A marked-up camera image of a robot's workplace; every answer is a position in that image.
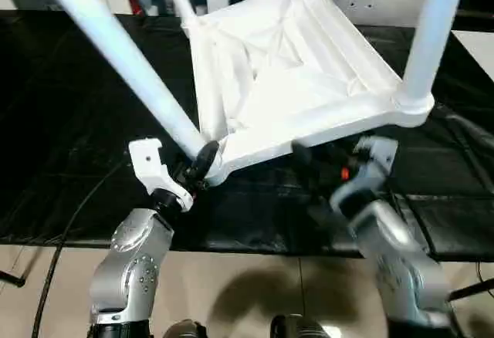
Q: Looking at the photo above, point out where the white plastic table top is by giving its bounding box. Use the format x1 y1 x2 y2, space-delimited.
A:
181 0 435 184

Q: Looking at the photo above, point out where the dark robot left foot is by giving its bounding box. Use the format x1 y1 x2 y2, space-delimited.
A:
164 318 208 338

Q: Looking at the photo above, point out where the dark robot foot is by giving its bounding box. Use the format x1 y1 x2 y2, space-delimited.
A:
269 313 329 338
164 318 208 338

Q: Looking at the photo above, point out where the dark robot right foot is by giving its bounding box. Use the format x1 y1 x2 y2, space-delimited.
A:
269 313 329 338

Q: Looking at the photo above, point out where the white flat board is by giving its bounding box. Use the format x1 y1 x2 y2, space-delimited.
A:
451 29 494 75

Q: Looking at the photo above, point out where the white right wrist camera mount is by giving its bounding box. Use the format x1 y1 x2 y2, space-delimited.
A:
331 137 399 215

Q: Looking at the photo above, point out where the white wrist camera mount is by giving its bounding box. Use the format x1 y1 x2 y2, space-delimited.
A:
331 137 399 215
127 137 194 212

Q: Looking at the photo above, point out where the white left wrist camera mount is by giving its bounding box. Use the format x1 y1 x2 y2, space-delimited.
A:
127 137 194 212

